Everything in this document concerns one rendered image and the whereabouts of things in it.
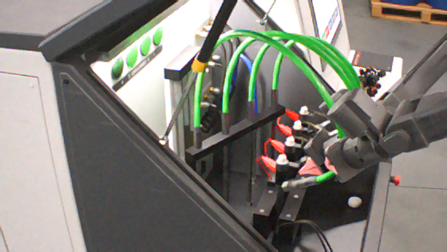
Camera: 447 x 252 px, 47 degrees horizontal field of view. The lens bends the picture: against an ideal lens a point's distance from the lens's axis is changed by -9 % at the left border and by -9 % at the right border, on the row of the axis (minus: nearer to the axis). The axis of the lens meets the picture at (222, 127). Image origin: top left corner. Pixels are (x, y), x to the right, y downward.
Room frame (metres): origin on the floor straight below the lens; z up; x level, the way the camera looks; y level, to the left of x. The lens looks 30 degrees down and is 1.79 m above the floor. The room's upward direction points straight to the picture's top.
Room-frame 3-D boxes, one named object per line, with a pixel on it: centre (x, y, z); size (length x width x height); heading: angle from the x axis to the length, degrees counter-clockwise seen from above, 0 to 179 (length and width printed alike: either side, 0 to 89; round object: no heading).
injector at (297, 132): (1.18, -0.19, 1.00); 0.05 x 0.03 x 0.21; 71
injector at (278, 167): (1.02, -0.14, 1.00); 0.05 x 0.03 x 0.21; 71
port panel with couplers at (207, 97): (1.34, 0.04, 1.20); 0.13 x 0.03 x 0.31; 161
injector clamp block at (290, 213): (1.14, -0.17, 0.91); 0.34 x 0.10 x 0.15; 161
